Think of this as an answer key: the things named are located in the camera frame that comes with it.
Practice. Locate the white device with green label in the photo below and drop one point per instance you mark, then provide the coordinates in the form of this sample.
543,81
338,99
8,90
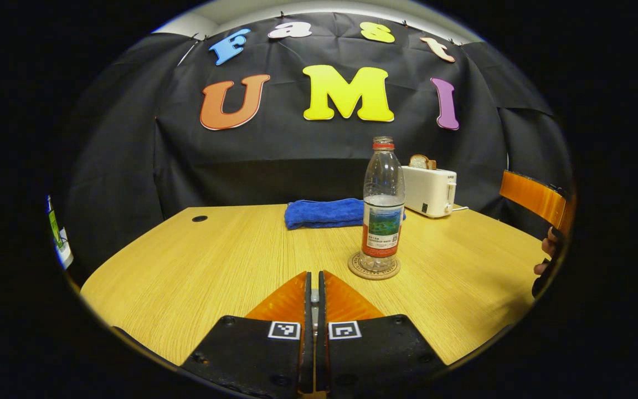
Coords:
61,244

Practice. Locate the blue towel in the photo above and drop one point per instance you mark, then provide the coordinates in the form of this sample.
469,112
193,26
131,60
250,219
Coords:
322,213

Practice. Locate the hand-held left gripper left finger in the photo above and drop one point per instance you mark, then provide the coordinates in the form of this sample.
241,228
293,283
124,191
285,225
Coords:
263,354

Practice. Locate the round printed coaster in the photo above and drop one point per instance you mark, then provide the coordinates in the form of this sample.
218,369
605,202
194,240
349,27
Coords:
360,271

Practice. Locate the clear plastic water bottle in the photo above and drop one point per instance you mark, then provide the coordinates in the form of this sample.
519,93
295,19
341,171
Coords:
382,221

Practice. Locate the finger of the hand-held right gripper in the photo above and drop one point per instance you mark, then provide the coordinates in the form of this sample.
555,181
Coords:
535,199

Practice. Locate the white toaster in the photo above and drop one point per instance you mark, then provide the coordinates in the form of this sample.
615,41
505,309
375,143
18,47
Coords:
427,191

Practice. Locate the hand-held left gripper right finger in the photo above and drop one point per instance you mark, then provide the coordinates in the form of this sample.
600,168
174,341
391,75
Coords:
369,354

